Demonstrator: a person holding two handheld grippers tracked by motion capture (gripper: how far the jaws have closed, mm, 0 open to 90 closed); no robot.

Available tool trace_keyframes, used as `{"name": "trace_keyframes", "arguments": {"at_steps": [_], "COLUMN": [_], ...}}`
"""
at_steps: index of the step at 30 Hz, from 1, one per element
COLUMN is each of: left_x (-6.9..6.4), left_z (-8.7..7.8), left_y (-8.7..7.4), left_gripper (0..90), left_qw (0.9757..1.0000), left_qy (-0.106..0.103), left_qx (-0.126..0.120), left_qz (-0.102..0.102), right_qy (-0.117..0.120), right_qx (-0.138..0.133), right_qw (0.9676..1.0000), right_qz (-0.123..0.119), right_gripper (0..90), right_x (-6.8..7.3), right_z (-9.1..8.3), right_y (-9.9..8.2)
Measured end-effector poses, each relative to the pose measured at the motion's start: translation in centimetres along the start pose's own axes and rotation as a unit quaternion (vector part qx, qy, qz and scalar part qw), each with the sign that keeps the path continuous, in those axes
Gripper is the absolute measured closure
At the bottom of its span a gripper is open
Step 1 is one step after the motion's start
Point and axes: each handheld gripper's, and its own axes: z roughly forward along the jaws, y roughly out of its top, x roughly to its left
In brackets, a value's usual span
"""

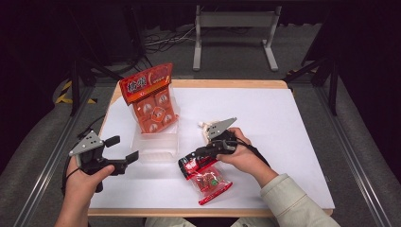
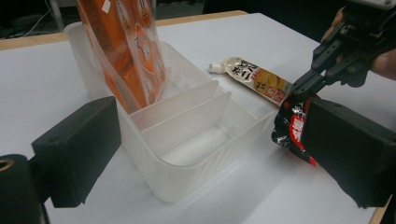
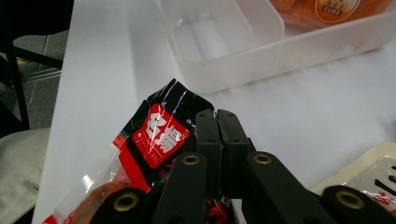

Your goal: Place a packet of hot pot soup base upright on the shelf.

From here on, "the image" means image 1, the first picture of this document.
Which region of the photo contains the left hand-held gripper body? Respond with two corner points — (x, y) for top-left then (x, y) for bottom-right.
(68, 130), (128, 177)

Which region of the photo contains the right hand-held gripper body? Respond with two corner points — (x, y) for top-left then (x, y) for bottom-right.
(204, 116), (239, 156)

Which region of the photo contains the small black red snack packet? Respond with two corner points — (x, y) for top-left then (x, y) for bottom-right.
(178, 150), (234, 206)

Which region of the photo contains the clear plastic container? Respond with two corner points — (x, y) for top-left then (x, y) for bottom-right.
(131, 94), (181, 166)

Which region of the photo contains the large orange snack bag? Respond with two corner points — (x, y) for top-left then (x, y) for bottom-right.
(118, 61), (180, 134)

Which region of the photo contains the person's left hand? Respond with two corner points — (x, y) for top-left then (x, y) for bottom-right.
(63, 155), (116, 210)

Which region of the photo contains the person's right hand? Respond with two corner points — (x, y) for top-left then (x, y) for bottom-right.
(216, 127), (276, 188)

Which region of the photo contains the beige spouted sauce pouch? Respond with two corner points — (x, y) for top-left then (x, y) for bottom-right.
(197, 120), (221, 144)

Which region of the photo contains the white table mat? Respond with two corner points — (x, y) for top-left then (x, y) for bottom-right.
(89, 87), (336, 210)

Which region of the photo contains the black metal stand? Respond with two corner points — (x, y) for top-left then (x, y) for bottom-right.
(67, 56), (125, 116)
(283, 53), (340, 116)

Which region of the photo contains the yellow black floor tape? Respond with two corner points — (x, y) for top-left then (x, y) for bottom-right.
(54, 79), (97, 105)

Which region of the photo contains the white metal stand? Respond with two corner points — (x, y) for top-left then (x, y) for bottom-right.
(192, 4), (283, 72)

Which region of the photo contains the left hand-held gripper cable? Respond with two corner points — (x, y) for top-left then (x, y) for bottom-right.
(61, 114), (106, 197)

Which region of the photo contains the hand-held gripper cable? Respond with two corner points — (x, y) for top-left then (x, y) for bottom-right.
(61, 114), (106, 197)
(235, 139), (271, 168)

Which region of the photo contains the right hand-held gripper cable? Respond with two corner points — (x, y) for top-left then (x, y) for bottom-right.
(235, 139), (271, 168)

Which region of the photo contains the aluminium floor rail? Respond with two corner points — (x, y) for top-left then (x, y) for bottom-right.
(12, 84), (96, 227)
(314, 85), (392, 227)

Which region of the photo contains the bundle of floor cables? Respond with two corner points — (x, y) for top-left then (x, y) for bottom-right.
(144, 26), (197, 54)

